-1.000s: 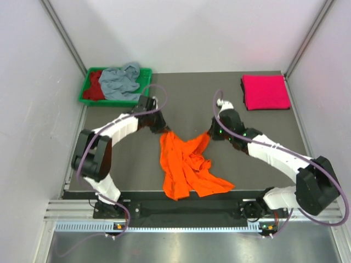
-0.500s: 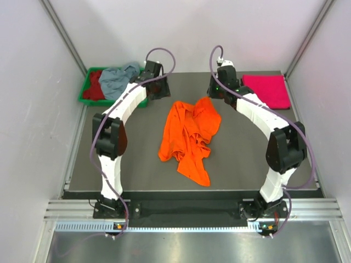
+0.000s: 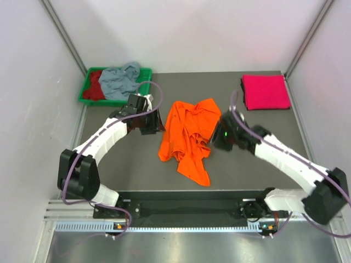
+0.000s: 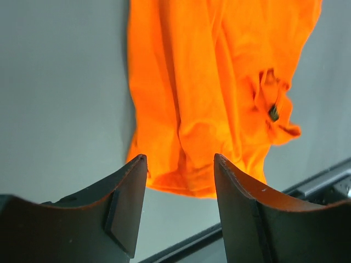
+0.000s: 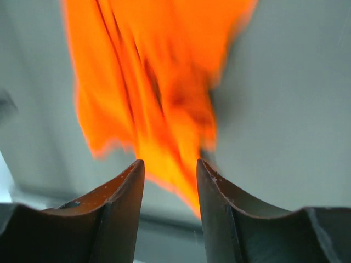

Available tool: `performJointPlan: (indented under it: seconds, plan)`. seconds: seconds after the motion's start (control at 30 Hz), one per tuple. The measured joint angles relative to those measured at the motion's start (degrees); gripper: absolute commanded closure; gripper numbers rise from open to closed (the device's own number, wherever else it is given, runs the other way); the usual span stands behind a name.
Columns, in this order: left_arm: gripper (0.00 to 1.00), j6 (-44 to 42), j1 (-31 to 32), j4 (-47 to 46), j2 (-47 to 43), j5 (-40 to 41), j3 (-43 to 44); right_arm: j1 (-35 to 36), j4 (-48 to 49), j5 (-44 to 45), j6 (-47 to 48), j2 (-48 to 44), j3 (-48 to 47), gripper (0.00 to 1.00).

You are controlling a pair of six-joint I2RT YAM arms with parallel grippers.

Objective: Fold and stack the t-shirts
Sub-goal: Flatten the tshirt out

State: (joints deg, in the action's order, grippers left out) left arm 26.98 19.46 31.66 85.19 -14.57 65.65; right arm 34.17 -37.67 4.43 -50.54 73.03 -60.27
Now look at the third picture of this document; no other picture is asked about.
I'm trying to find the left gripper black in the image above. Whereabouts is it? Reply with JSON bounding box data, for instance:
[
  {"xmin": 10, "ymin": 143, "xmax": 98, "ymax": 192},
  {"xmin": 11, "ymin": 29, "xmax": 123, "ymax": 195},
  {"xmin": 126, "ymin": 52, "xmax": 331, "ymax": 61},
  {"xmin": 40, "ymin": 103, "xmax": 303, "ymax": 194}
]
[{"xmin": 136, "ymin": 107, "xmax": 165, "ymax": 135}]

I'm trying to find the orange t shirt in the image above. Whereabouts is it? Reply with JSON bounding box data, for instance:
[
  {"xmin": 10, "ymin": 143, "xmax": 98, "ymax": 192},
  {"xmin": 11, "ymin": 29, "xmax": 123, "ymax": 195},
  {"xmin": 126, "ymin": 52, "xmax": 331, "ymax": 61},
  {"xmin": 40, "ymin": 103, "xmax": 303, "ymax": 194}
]
[{"xmin": 158, "ymin": 98, "xmax": 221, "ymax": 187}]

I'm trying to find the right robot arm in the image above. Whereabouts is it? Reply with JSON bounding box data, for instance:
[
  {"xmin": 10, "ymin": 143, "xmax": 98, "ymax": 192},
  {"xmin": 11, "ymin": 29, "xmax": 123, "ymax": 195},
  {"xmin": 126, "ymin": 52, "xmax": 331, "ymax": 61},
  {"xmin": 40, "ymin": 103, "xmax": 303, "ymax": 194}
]
[{"xmin": 211, "ymin": 110, "xmax": 350, "ymax": 225}]

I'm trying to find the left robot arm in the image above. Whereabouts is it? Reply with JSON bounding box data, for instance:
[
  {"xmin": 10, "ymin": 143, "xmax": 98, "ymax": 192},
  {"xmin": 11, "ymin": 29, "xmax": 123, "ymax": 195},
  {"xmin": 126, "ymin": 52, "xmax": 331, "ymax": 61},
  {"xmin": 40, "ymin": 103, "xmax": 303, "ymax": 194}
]
[{"xmin": 57, "ymin": 94, "xmax": 165, "ymax": 218}]

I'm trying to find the green plastic bin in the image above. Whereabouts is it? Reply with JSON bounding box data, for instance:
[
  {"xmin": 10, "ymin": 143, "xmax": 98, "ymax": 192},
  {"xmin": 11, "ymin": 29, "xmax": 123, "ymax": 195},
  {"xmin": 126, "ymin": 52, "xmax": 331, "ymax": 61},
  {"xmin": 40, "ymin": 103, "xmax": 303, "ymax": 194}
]
[{"xmin": 77, "ymin": 67, "xmax": 152, "ymax": 107}]

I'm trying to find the folded pink t shirt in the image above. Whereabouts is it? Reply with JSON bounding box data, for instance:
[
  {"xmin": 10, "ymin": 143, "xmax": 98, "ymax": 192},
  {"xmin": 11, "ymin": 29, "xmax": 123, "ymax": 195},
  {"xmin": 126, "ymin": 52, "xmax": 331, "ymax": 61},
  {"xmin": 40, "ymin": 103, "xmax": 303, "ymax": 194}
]
[{"xmin": 241, "ymin": 74, "xmax": 292, "ymax": 111}]

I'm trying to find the grey-blue t shirt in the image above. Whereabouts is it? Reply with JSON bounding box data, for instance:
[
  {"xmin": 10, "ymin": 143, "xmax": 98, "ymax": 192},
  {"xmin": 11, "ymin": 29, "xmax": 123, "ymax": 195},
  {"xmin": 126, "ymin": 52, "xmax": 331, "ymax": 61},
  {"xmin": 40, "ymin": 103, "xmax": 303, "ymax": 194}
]
[{"xmin": 99, "ymin": 62, "xmax": 140, "ymax": 101}]

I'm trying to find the dark red t shirt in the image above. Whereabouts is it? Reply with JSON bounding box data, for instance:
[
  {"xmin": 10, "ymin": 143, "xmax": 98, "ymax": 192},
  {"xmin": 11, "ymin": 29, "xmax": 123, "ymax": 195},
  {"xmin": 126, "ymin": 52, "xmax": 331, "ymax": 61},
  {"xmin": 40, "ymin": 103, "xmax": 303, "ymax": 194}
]
[{"xmin": 83, "ymin": 70, "xmax": 105, "ymax": 101}]

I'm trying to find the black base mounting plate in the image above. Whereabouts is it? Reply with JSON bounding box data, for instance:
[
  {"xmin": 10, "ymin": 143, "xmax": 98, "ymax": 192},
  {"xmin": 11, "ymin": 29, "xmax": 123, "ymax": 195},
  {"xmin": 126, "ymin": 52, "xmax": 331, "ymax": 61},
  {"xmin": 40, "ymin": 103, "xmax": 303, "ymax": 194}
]
[{"xmin": 92, "ymin": 190, "xmax": 288, "ymax": 221}]

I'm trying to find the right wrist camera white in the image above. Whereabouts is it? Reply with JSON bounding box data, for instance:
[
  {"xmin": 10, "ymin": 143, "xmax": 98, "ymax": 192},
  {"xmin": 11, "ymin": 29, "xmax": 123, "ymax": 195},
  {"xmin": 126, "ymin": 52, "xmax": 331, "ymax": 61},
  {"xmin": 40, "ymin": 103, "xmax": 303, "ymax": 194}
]
[{"xmin": 236, "ymin": 111, "xmax": 245, "ymax": 122}]

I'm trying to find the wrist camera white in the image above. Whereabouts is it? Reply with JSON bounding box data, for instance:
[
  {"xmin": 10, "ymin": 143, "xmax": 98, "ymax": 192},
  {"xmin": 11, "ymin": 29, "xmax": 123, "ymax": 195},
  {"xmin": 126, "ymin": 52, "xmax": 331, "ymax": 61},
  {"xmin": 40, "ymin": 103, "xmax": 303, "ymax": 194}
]
[
  {"xmin": 236, "ymin": 111, "xmax": 245, "ymax": 122},
  {"xmin": 144, "ymin": 94, "xmax": 154, "ymax": 112}
]

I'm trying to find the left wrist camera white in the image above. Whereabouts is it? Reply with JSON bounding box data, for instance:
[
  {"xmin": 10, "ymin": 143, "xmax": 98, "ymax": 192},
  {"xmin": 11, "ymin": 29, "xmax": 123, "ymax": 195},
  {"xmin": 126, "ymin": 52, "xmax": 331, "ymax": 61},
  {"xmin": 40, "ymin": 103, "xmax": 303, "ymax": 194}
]
[{"xmin": 144, "ymin": 94, "xmax": 154, "ymax": 112}]

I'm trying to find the slotted cable duct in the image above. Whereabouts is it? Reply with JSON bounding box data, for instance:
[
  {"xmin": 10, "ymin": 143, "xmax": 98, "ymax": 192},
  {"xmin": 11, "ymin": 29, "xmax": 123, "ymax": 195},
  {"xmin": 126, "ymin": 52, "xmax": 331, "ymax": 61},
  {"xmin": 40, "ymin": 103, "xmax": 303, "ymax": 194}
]
[{"xmin": 55, "ymin": 221, "xmax": 276, "ymax": 233}]

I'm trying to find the aluminium front rail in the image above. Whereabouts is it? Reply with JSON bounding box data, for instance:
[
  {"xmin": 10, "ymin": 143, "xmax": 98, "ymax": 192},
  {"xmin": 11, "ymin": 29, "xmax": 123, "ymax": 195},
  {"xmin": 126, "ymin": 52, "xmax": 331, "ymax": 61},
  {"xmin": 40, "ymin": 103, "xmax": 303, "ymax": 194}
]
[{"xmin": 43, "ymin": 198, "xmax": 99, "ymax": 220}]

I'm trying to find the aluminium corner post right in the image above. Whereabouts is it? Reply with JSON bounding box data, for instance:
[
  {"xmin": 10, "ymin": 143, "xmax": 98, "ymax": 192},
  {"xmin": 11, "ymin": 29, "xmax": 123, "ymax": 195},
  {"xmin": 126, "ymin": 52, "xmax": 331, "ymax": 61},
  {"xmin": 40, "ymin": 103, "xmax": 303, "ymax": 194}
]
[{"xmin": 284, "ymin": 0, "xmax": 336, "ymax": 79}]

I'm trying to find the aluminium corner post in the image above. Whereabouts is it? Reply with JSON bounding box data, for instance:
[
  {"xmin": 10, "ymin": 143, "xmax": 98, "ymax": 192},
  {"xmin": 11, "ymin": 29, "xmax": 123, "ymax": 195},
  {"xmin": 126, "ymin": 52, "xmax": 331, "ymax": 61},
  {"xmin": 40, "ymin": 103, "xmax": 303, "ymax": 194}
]
[
  {"xmin": 284, "ymin": 0, "xmax": 336, "ymax": 79},
  {"xmin": 39, "ymin": 0, "xmax": 87, "ymax": 76}
]

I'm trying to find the aluminium corner post left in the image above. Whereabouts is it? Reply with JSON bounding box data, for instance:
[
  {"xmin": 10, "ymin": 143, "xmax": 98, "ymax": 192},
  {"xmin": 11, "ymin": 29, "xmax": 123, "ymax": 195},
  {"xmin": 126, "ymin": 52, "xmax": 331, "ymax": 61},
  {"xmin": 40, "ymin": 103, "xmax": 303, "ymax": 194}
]
[{"xmin": 39, "ymin": 0, "xmax": 87, "ymax": 76}]

